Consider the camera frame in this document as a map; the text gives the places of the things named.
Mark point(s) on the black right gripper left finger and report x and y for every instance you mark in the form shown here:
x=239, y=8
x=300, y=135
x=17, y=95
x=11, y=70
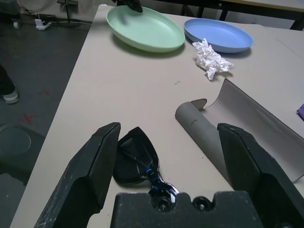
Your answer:
x=90, y=171

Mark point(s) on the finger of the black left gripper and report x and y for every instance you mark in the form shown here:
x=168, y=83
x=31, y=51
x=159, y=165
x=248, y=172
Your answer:
x=133, y=6

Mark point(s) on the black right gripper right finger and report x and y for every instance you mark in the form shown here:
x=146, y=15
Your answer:
x=249, y=166

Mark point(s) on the green plate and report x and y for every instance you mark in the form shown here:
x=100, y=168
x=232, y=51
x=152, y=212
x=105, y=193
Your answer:
x=147, y=31

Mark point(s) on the black sunglasses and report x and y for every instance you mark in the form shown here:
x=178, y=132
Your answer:
x=133, y=154

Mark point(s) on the grey glasses case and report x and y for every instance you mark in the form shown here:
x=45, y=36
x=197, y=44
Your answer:
x=237, y=111

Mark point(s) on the white tissue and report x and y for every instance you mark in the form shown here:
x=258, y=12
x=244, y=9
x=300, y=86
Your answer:
x=211, y=59

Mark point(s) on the black floor stand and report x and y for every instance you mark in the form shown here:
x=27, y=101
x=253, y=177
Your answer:
x=69, y=12

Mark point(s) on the grey round floor disc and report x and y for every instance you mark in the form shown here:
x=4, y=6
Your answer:
x=14, y=142

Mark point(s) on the blue plate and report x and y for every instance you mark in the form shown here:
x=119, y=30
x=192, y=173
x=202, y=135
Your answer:
x=218, y=33

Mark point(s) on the white power strip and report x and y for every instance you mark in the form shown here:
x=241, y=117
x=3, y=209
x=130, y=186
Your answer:
x=41, y=23

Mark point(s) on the grey shoe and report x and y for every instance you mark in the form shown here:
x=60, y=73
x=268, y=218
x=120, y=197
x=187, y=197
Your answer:
x=11, y=97

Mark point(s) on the bystander leg dark trousers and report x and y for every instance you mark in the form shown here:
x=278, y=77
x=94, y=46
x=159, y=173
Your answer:
x=4, y=80

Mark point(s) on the side table black frame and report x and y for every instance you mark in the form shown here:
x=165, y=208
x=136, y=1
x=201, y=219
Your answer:
x=273, y=2

